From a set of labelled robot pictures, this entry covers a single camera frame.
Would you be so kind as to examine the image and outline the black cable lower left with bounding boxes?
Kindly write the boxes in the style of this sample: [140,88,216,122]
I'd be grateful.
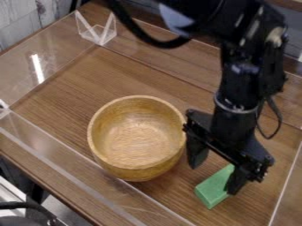
[0,201,57,226]

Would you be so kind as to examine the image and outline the clear acrylic corner bracket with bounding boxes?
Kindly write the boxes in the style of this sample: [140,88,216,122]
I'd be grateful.
[74,11,116,46]

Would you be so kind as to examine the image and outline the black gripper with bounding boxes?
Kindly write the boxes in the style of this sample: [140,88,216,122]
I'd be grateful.
[182,106,275,195]

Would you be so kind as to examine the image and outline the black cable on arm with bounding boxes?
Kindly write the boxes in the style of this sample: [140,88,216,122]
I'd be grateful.
[105,0,193,49]

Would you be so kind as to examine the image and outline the brown wooden bowl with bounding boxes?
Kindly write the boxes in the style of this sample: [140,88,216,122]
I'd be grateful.
[86,95,185,182]

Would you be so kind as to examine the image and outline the green rectangular block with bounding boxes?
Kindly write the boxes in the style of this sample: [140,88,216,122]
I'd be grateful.
[194,164,235,209]

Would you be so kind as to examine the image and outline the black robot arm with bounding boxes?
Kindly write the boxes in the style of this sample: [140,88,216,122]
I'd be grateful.
[158,0,287,195]

